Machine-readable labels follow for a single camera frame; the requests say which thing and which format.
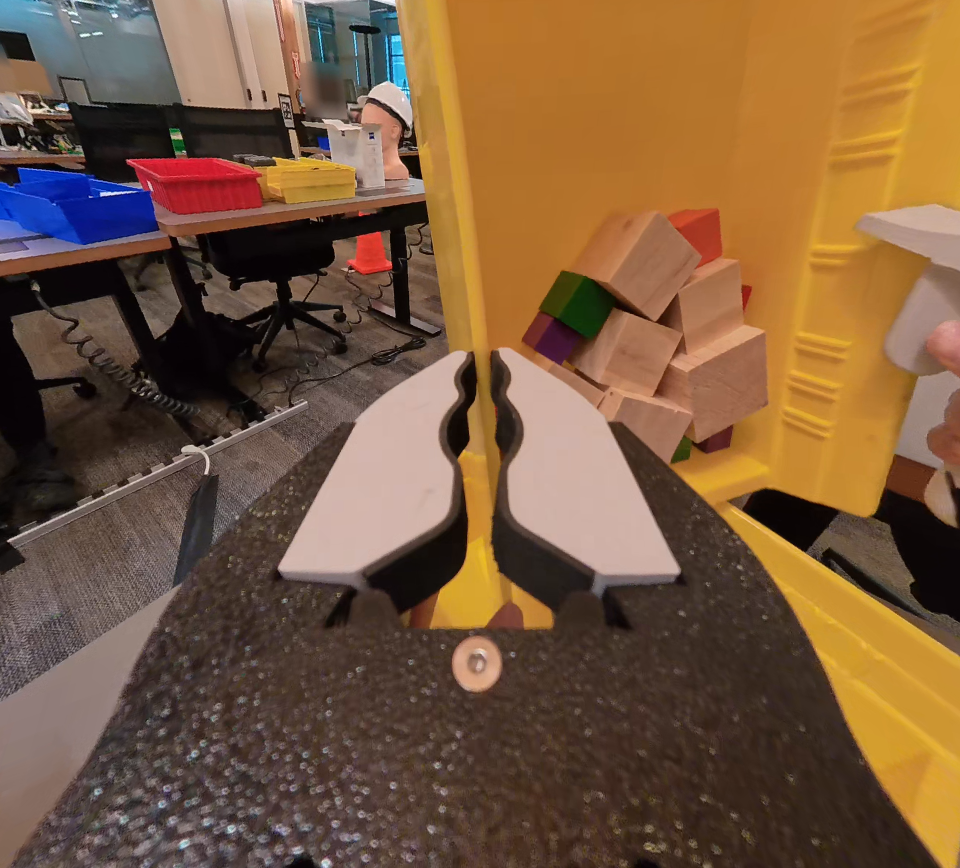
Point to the white carton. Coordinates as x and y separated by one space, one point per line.
360 152

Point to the yellow plastic bin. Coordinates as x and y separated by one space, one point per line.
307 179

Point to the printed tag sign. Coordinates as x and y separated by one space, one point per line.
285 109

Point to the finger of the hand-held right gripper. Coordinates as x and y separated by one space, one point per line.
919 227

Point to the large blue plastic bin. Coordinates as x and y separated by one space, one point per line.
97 208

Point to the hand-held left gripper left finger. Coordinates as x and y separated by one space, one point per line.
375 485

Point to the mannequin head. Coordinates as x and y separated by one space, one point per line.
391 144

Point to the red plastic bin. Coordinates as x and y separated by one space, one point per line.
199 185

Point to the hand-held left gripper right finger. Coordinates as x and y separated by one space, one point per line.
585 493

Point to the yellow plastic box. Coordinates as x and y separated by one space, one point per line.
600 95
900 695

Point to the wooden column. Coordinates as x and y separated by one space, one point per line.
281 20

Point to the grey desk with black legs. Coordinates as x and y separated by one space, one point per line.
67 254
300 208

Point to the small blue plastic bin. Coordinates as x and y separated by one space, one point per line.
15 202

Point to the person's right hand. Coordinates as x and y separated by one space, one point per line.
946 347

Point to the pile of coloured wooden cubes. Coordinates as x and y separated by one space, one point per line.
637 260

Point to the orange traffic cone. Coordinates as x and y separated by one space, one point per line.
369 253

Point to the black office chair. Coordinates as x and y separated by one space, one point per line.
120 137
255 133

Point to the black floor lamp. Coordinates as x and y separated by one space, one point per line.
369 58

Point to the white hard hat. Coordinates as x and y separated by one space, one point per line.
391 101

